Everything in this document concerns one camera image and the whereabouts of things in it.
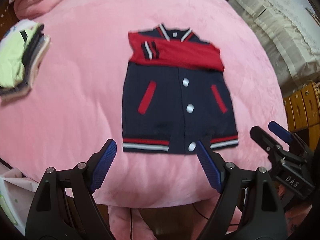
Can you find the navy red varsity jacket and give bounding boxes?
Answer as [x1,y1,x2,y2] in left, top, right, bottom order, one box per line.
[122,24,239,154]

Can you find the pink plush bed blanket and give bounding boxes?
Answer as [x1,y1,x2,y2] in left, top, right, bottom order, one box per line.
[1,0,287,208]

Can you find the stack of folded clothes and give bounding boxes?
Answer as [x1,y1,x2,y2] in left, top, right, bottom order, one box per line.
[1,19,50,101]

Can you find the white printed bag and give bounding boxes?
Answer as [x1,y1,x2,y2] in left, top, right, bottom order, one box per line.
[0,164,39,234]

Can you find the yellow wooden drawer cabinet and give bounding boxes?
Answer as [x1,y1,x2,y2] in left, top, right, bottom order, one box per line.
[283,81,319,151]

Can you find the pink pajama legs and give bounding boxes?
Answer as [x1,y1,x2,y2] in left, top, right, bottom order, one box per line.
[108,199,243,240]

